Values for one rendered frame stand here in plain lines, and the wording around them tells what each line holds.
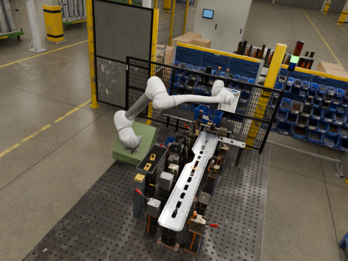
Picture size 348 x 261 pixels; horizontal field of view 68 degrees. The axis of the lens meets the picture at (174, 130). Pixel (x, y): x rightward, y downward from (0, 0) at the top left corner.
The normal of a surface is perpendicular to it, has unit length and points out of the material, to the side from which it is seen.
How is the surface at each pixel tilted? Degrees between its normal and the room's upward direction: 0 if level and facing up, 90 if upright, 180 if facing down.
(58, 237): 0
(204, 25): 90
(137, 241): 0
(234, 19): 90
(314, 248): 0
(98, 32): 90
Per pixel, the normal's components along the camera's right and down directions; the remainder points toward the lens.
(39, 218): 0.11, -0.84
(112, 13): -0.37, 0.45
